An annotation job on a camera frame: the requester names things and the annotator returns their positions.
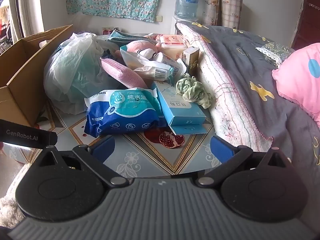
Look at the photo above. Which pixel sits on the red and white tissue pack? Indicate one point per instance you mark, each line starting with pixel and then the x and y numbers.
pixel 172 41

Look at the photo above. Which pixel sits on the blue water jug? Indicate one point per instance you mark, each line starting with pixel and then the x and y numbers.
pixel 186 2

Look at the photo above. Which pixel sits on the pink pillow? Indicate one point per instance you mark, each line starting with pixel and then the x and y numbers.
pixel 300 80

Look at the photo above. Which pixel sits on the brown door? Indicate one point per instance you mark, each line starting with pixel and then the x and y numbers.
pixel 308 17

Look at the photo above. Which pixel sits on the white cotton swab bag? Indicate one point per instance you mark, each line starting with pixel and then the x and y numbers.
pixel 147 65

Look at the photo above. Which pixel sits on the blue-grey towel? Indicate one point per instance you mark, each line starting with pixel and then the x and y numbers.
pixel 120 36

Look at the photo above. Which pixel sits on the green floral lace cloth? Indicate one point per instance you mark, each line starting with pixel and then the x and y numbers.
pixel 272 51

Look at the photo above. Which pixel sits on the white boxed packet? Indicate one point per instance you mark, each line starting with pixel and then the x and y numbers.
pixel 191 60

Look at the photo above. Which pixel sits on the white fluffy cloth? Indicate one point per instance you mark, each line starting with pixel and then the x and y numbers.
pixel 10 205

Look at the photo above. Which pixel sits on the grey quilt with yellow print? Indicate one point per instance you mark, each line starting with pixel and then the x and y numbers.
pixel 250 62

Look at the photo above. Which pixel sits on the pink mesh sponge pad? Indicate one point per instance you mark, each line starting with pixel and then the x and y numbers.
pixel 120 73

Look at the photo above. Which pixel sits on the white wall rack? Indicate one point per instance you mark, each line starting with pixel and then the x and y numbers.
pixel 315 5

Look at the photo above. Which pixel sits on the brown cardboard box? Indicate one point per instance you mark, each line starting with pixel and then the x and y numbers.
pixel 27 80

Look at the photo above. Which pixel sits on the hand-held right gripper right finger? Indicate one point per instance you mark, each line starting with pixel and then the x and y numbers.
pixel 221 150

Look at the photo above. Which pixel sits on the pink plush toy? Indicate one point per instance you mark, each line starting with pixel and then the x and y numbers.
pixel 140 46

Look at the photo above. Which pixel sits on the red box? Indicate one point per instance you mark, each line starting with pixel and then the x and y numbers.
pixel 107 30

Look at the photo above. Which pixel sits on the plaid print roll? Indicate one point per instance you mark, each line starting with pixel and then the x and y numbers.
pixel 231 10

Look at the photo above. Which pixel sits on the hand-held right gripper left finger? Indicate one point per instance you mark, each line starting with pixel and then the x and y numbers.
pixel 103 146

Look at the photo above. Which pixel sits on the wall socket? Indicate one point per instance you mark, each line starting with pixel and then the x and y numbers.
pixel 158 18

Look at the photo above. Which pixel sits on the fruit print tablecloth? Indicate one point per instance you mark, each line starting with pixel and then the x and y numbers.
pixel 150 155

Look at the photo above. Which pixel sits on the white curtain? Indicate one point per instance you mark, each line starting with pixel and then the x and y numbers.
pixel 27 5

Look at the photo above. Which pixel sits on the blue wet wipes pack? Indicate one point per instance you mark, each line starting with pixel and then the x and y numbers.
pixel 120 115

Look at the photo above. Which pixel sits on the floral print roll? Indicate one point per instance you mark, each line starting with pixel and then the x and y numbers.
pixel 211 7

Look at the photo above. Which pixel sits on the light blue face mask box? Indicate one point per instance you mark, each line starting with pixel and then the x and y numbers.
pixel 175 105

